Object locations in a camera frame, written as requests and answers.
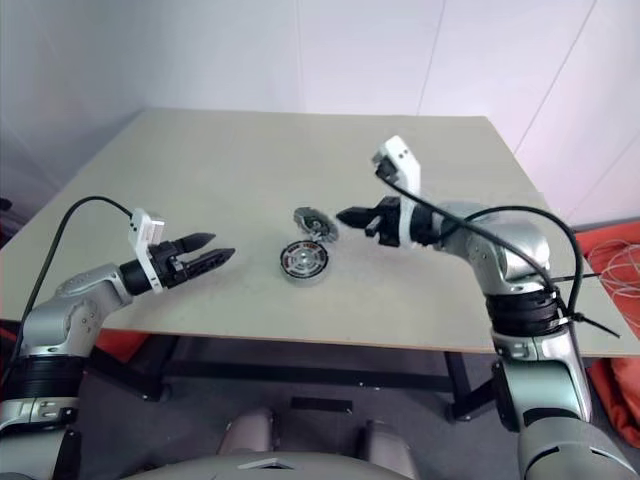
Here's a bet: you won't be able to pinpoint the black zip tie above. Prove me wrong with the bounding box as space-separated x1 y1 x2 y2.
558 311 622 340
548 271 600 285

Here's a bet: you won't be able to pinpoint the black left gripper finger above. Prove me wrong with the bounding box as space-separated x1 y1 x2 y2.
175 231 218 254
186 247 237 279

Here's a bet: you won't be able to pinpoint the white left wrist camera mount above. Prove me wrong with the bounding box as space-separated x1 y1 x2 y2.
129 209 167 293

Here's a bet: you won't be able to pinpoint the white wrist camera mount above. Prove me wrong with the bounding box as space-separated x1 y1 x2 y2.
370 135 424 250
129 209 167 293

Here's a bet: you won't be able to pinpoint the black floor tape strip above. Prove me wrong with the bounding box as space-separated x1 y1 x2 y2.
290 396 353 415

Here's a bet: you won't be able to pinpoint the white coiled cable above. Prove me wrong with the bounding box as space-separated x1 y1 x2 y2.
586 234 640 322

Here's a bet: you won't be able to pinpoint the round motor housing copper windings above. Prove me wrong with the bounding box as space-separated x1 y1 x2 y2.
277 239 330 288

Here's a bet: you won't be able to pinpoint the round silver motor lid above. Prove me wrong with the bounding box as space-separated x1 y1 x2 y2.
292 205 342 245

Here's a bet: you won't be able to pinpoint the black metal table frame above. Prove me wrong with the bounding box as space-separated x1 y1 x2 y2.
84 333 502 424

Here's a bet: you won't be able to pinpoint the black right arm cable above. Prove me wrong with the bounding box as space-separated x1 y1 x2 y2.
374 166 584 327

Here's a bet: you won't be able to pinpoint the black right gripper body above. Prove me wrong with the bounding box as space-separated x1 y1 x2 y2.
365 197 404 248

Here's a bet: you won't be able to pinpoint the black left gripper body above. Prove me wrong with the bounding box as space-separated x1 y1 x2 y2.
152 240 194 290

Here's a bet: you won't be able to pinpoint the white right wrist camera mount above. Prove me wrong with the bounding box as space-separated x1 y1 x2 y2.
370 135 424 250

